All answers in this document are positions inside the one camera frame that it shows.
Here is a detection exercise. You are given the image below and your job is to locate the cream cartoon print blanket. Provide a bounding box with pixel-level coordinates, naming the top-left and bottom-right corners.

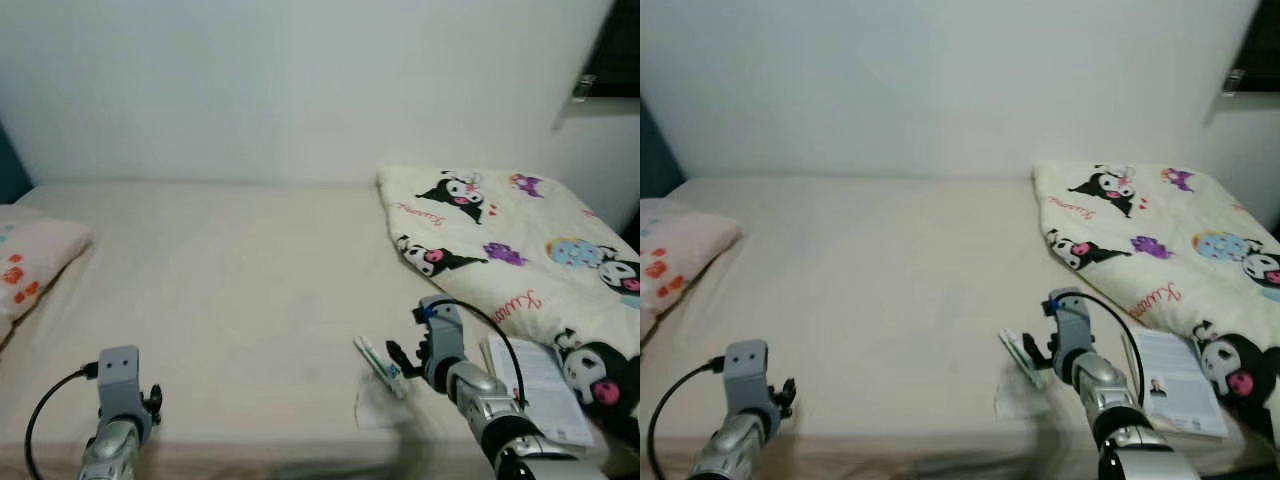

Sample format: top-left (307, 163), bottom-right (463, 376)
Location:
top-left (377, 165), bottom-right (641, 426)
top-left (1032, 160), bottom-right (1280, 446)

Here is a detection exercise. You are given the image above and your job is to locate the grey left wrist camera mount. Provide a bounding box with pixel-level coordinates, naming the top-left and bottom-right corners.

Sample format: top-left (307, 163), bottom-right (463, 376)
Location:
top-left (722, 340), bottom-right (771, 431)
top-left (96, 346), bottom-right (142, 426)

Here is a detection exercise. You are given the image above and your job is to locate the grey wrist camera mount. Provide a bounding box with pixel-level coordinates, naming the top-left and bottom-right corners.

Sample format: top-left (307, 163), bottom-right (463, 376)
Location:
top-left (722, 340), bottom-right (771, 431)
top-left (413, 296), bottom-right (468, 393)
top-left (96, 346), bottom-right (142, 426)
top-left (1045, 288), bottom-right (1096, 386)

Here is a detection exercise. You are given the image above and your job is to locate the white sheeted mattress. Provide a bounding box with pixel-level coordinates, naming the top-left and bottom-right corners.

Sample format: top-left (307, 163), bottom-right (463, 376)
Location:
top-left (640, 176), bottom-right (1280, 476)
top-left (0, 180), bottom-right (641, 471)

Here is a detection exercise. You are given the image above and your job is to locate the dark window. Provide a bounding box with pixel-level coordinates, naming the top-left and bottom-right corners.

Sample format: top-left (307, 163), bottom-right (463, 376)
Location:
top-left (1222, 0), bottom-right (1280, 96)

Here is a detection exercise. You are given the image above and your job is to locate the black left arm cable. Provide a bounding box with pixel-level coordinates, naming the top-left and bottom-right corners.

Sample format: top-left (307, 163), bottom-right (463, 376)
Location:
top-left (24, 362), bottom-right (101, 480)
top-left (647, 357), bottom-right (728, 480)

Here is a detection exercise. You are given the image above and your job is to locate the white printed booklet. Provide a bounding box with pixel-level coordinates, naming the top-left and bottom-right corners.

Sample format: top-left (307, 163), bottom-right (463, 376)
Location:
top-left (1125, 326), bottom-right (1231, 439)
top-left (483, 335), bottom-right (597, 448)

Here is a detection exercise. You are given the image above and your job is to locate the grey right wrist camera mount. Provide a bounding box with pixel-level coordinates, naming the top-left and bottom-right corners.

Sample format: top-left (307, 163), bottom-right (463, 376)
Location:
top-left (1045, 288), bottom-right (1096, 386)
top-left (413, 296), bottom-right (468, 393)

